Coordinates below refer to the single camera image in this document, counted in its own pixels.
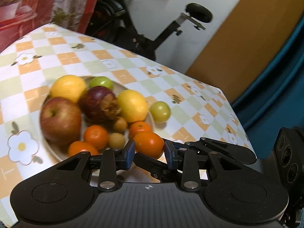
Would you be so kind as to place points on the small yellow-green apple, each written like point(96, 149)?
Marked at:
point(160, 111)

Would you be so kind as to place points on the yellow lemon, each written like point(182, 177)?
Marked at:
point(131, 106)
point(68, 87)

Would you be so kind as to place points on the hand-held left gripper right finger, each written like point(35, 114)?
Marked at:
point(169, 155)

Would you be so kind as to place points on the small brown kiwi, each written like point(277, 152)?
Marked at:
point(120, 124)
point(116, 140)

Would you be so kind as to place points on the small mandarin orange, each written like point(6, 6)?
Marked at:
point(82, 148)
point(96, 136)
point(140, 128)

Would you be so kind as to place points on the brown wooden board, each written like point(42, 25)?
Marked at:
point(237, 40)

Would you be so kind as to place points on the beige round plate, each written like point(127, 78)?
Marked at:
point(54, 150)

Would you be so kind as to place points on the large red apple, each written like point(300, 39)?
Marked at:
point(60, 121)

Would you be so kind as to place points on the checkered floral tablecloth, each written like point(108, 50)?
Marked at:
point(71, 52)

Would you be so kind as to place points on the teal cloth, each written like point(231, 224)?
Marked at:
point(273, 99)

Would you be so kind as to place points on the dark purple mangosteen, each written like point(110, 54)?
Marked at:
point(95, 102)

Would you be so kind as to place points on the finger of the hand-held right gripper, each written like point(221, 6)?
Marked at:
point(152, 168)
point(201, 144)

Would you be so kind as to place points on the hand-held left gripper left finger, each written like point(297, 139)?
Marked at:
point(130, 154)

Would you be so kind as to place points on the black exercise bike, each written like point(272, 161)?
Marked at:
point(198, 13)

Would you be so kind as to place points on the printed pink room backdrop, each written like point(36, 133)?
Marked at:
point(35, 0)

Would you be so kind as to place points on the large dark orange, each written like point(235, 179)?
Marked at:
point(148, 144)

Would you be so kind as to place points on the small bright green apple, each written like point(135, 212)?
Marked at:
point(101, 82)

